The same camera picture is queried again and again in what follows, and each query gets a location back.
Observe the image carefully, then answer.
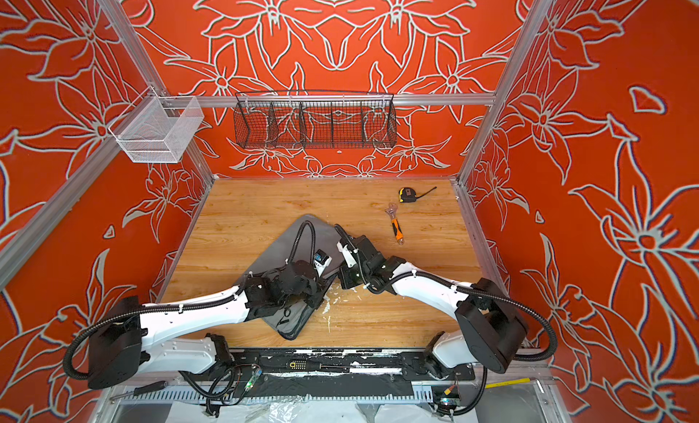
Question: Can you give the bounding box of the yellow black tape measure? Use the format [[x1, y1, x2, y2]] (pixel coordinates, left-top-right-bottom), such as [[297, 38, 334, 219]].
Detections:
[[399, 186, 436, 204]]

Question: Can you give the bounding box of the black wire wall basket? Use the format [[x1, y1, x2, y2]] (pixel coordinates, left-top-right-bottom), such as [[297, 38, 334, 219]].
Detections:
[[233, 91, 398, 150]]

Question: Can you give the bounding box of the grey slotted cable duct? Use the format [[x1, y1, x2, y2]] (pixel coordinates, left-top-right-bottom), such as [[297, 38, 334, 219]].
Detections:
[[110, 377, 448, 405]]

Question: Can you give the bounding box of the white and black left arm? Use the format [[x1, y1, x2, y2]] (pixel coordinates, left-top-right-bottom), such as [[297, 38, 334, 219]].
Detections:
[[62, 216, 343, 390]]

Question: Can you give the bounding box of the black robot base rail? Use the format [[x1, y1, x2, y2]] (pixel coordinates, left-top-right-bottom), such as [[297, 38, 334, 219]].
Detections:
[[186, 348, 476, 381]]

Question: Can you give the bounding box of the white wire mesh basket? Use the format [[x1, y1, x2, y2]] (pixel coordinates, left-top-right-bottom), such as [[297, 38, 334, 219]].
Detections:
[[110, 95, 204, 164]]

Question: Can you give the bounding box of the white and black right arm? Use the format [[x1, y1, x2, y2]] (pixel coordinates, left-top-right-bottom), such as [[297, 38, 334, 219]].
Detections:
[[334, 225, 559, 374]]

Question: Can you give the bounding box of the grey zippered laptop bag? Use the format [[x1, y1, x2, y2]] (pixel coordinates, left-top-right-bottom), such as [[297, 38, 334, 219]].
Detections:
[[238, 214, 345, 340]]

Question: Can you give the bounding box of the orange black adjustable wrench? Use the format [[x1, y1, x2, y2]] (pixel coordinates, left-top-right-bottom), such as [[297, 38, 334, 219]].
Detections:
[[385, 203, 405, 246]]

